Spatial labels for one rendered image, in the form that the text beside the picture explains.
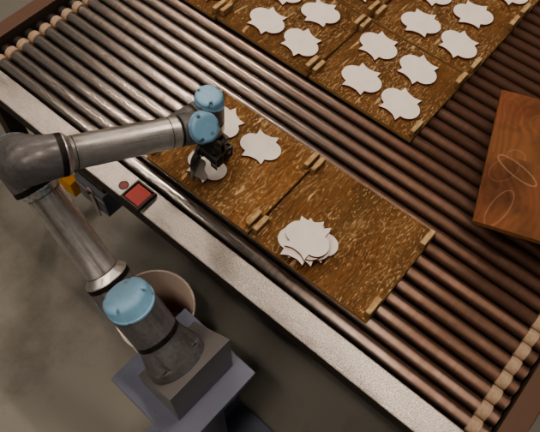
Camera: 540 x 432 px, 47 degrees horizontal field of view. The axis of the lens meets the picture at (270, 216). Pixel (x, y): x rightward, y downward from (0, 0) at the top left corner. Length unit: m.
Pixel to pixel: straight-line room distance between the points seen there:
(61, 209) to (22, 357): 1.36
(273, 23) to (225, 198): 0.73
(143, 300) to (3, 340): 1.46
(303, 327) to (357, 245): 0.29
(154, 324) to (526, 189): 1.09
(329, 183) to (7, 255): 1.64
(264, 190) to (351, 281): 0.38
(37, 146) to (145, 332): 0.47
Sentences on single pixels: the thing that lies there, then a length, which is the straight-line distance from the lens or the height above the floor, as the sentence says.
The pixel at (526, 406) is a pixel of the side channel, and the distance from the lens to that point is 1.72.
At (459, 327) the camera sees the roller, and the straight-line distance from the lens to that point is 1.77.
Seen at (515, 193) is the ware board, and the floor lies 1.04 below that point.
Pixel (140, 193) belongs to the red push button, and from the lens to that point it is 1.89.
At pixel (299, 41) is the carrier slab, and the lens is 2.23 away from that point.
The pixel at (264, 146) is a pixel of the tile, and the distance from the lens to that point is 1.93.
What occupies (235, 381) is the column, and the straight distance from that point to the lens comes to 1.69.
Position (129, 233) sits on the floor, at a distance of 2.90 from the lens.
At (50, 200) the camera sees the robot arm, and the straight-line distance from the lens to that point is 1.50.
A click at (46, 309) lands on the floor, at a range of 2.83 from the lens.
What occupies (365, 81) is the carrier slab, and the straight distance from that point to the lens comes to 2.13.
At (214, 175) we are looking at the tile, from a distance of 1.88.
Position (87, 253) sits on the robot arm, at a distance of 1.54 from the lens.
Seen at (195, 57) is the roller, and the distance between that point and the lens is 2.22.
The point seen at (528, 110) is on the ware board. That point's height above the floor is 1.04.
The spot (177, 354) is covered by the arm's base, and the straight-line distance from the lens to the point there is 1.49.
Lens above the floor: 2.50
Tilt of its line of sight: 60 degrees down
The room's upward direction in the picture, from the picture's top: 2 degrees clockwise
